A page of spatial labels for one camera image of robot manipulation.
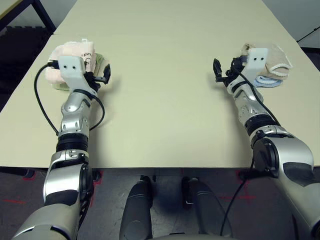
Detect pink towel with white trim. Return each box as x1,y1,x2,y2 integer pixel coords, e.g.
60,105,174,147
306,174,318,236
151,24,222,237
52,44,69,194
44,38,97,86

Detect light blue folded towel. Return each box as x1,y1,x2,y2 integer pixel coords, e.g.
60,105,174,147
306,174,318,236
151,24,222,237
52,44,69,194
254,76,283,89

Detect grey robot right leg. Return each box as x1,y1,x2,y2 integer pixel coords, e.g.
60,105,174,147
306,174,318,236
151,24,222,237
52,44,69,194
181,176,233,238

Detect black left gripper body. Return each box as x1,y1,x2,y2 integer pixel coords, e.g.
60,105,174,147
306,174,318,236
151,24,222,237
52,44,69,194
83,71,106,92

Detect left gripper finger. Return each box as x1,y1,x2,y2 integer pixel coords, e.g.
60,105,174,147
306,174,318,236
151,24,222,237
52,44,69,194
102,63,112,85

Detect beige folded towel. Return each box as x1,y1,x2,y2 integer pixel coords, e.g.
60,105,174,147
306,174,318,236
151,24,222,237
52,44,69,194
240,42,294,78

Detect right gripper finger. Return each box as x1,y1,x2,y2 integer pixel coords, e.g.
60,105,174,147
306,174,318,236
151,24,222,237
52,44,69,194
213,58,223,80

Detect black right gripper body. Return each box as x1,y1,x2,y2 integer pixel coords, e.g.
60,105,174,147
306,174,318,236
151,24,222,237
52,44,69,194
215,56,248,87

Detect black left wrist camera cable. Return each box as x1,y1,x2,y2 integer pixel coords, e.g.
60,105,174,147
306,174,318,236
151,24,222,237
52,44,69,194
33,61,106,137

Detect black metal stand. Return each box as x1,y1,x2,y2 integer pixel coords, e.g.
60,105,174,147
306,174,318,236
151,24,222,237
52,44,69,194
297,24,320,43

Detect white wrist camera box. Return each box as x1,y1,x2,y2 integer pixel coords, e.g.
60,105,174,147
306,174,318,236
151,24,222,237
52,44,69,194
241,47,270,85
58,55,98,95

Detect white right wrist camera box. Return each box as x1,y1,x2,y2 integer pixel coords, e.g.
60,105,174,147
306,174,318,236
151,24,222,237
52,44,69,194
241,47,270,85

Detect grey robot left leg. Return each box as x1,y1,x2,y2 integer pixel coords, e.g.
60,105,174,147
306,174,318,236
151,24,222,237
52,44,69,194
119,176,155,240

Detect grey robot leg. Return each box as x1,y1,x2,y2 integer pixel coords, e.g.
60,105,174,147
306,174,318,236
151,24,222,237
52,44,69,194
119,176,155,240
181,176,233,238

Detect green folded towel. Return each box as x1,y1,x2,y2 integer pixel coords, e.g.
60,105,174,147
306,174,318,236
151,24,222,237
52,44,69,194
51,52,106,91

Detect beige side table black legs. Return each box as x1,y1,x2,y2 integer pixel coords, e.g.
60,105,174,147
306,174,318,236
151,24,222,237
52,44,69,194
0,0,57,35

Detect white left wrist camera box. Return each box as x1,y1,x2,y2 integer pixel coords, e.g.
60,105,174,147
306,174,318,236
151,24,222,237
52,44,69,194
58,55,98,95

